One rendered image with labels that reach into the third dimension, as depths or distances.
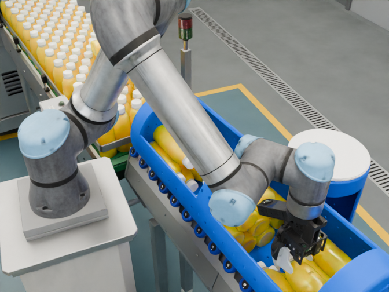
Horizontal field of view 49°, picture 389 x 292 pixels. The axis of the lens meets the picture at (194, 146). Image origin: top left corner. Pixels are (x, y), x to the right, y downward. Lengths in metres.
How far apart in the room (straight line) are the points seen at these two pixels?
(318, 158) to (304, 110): 2.85
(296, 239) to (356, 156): 0.66
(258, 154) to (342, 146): 0.79
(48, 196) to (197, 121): 0.49
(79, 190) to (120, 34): 0.52
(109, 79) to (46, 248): 0.43
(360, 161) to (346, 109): 2.26
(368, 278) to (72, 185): 0.69
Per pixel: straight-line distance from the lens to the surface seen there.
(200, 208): 1.17
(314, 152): 0.84
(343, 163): 1.52
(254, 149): 0.85
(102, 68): 0.96
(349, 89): 4.07
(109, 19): 0.72
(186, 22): 1.93
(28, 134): 1.02
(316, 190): 0.85
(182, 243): 1.43
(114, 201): 1.17
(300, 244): 0.95
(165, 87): 0.72
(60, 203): 1.09
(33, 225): 1.12
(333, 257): 1.11
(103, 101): 1.02
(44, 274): 1.15
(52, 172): 1.04
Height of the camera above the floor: 1.97
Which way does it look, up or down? 38 degrees down
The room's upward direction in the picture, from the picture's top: straight up
